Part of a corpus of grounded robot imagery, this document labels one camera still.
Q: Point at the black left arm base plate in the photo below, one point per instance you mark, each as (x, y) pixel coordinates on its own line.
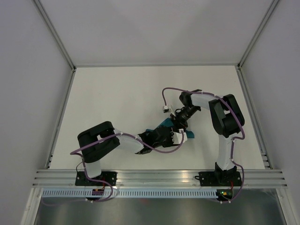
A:
(103, 179)

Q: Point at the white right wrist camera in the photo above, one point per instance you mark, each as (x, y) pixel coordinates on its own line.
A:
(168, 109)

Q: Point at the white slotted cable duct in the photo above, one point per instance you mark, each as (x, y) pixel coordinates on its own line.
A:
(130, 193)

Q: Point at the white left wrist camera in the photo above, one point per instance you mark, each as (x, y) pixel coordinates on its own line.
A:
(179, 137)

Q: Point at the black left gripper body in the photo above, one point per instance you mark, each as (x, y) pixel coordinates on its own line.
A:
(167, 142)

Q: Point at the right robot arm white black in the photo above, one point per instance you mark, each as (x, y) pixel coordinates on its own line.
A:
(228, 121)

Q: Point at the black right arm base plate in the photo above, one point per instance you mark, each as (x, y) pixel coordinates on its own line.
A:
(211, 179)

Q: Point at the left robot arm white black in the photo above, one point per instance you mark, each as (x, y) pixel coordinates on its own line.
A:
(92, 155)

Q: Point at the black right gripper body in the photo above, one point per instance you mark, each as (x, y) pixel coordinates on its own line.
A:
(181, 118)

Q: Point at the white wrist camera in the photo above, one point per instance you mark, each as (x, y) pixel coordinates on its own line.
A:
(179, 137)
(168, 109)

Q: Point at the teal cloth napkin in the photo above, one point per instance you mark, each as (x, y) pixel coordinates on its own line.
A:
(171, 123)

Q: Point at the aluminium frame rail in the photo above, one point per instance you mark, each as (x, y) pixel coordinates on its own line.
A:
(158, 178)

